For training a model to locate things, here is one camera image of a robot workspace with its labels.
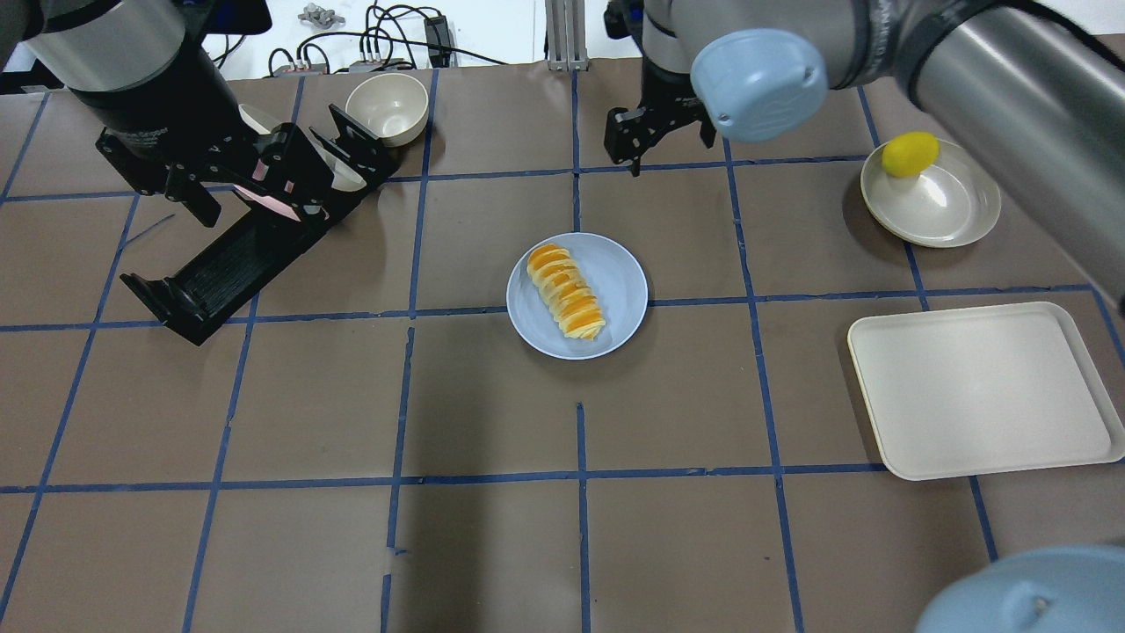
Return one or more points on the black dish rack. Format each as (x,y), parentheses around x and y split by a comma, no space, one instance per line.
(200,297)

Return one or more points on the aluminium frame post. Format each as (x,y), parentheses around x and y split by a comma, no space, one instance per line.
(566,48)

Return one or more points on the pink plate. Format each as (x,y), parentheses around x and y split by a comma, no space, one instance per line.
(300,213)

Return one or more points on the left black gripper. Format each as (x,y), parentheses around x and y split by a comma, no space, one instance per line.
(151,120)

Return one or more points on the yellow lemon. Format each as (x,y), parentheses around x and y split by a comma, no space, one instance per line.
(910,153)

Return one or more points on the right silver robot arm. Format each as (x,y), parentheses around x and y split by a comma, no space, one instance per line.
(1030,95)

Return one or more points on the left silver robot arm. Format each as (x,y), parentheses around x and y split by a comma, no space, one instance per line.
(118,49)

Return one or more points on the cream plate with lemon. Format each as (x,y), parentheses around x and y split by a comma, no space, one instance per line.
(953,202)

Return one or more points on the white rectangular tray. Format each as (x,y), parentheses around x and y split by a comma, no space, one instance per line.
(982,390)

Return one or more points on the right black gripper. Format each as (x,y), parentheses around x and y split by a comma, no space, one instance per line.
(665,98)

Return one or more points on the cream bowl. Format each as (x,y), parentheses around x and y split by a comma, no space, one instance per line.
(392,106)

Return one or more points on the blue plate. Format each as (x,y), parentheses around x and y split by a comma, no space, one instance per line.
(618,282)

